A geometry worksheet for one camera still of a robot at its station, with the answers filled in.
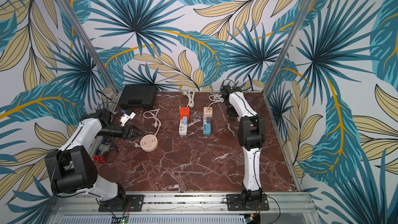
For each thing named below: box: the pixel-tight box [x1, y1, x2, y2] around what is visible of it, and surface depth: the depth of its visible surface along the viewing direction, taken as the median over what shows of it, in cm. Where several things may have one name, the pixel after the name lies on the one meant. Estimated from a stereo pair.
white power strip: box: [178, 116, 188, 136], surface depth 99 cm
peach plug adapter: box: [203, 106, 213, 119], surface depth 100 cm
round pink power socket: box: [139, 134, 159, 153], surface depth 92 cm
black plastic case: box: [117, 85, 158, 108], surface depth 115 cm
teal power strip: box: [202, 117, 211, 135], surface depth 99 cm
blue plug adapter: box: [182, 116, 188, 126], surface depth 99 cm
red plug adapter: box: [179, 106, 191, 120], surface depth 112 cm
